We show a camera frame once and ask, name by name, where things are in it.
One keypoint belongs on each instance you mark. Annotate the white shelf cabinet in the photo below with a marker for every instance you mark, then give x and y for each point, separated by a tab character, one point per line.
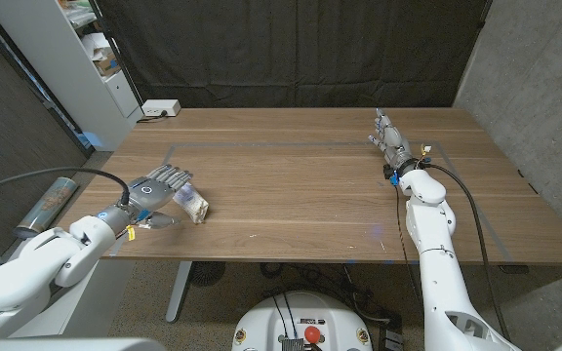
61	63

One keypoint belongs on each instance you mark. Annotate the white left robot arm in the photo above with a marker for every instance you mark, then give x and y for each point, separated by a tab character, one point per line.
32	273

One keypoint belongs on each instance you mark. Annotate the white power strip box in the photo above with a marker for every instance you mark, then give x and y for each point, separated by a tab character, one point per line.
160	107

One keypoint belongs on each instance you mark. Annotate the black round floor fan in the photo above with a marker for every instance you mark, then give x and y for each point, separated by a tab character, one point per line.
208	273

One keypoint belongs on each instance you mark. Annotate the white robot torso base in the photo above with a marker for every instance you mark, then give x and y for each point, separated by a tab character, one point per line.
300	312

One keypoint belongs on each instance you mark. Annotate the brown cardboard box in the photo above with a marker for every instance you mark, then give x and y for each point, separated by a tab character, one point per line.
107	63

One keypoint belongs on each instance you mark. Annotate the beige packet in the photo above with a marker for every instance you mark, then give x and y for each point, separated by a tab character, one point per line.
195	205

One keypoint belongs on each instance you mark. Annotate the black power adapter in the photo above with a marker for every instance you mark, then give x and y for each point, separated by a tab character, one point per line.
390	336

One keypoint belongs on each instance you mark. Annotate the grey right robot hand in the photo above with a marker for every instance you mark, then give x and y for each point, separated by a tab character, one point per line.
394	146

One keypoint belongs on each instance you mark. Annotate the white table leg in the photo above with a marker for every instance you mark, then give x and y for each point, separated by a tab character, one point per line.
178	292

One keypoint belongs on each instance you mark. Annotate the red emergency stop button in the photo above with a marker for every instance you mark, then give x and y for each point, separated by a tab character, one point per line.
312	334

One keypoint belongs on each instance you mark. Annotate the black backdrop stand pole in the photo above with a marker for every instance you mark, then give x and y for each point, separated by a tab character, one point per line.
115	53

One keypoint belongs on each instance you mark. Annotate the white robot head housing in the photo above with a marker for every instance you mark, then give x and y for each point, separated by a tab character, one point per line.
66	344

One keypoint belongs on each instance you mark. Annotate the black backdrop curtain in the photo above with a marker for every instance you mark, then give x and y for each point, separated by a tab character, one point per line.
295	53

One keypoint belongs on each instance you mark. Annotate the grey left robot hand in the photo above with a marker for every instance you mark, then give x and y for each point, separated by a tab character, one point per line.
151	192

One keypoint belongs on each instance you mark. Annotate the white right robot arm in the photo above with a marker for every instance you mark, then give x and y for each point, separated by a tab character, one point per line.
439	273

